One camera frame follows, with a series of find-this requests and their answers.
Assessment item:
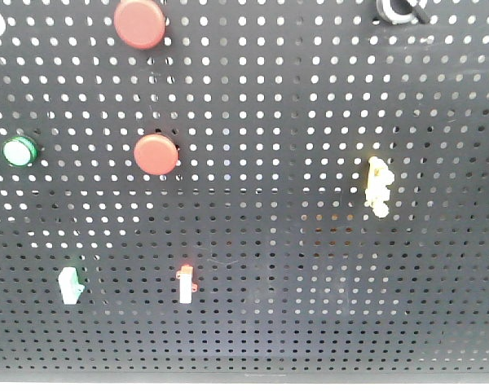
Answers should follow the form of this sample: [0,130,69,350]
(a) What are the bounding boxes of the lower red mushroom button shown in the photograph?
[134,134,178,175]

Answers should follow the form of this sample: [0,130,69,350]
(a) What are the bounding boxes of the red mushroom button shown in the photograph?
[134,134,178,175]
[113,0,165,50]

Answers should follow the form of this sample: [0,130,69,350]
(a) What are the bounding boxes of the upper red mushroom button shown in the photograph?
[113,0,165,50]

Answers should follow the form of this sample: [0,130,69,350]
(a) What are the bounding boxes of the green round push button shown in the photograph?
[2,136,38,167]

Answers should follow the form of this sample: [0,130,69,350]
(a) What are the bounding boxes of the black perforated pegboard panel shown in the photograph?
[0,1,489,383]

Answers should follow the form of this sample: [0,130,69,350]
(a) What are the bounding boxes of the white red rocker switch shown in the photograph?
[176,265,198,304]

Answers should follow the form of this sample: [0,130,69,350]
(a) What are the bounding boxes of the yellow toggle switch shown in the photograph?
[364,156,394,218]

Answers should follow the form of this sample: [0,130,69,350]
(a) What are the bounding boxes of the white green rocker switch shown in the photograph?
[58,266,85,305]

